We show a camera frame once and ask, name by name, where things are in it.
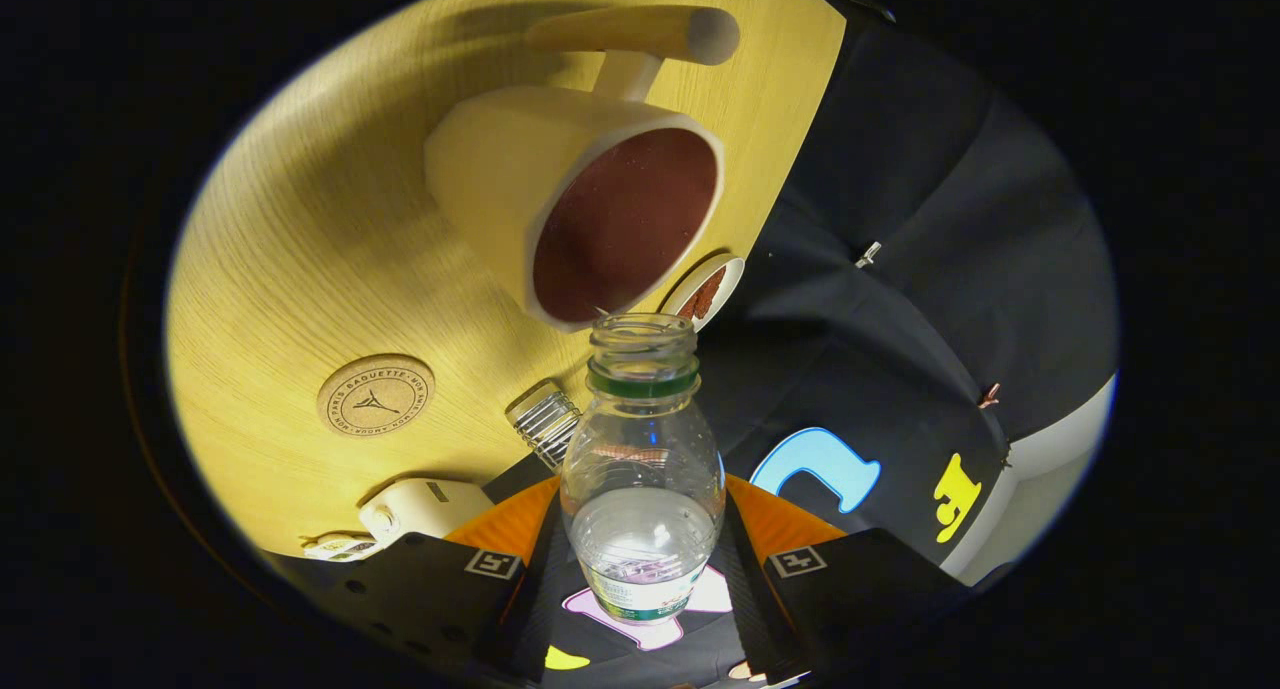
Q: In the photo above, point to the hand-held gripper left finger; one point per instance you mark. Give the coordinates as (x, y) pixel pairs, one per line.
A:
(540, 609)

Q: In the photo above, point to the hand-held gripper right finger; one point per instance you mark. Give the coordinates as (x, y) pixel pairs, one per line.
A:
(755, 599)

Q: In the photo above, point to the clear plastic juice bottle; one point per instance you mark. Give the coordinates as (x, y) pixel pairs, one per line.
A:
(640, 509)

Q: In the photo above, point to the round cork coaster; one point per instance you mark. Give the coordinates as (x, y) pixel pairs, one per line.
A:
(376, 397)

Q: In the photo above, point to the white toaster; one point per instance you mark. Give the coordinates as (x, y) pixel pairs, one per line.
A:
(430, 504)

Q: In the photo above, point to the white divided tray with beans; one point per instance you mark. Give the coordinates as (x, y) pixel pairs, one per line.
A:
(340, 547)

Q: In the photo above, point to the red clip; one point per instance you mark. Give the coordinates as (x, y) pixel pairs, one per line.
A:
(989, 396)

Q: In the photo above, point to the round white plate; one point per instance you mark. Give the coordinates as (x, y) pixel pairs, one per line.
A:
(733, 274)

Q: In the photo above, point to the metal clip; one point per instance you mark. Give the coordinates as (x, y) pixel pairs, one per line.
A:
(868, 255)

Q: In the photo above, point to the wooden table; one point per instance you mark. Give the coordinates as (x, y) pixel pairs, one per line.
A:
(290, 269)

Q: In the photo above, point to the black backdrop cloth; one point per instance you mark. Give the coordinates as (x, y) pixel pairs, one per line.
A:
(920, 199)

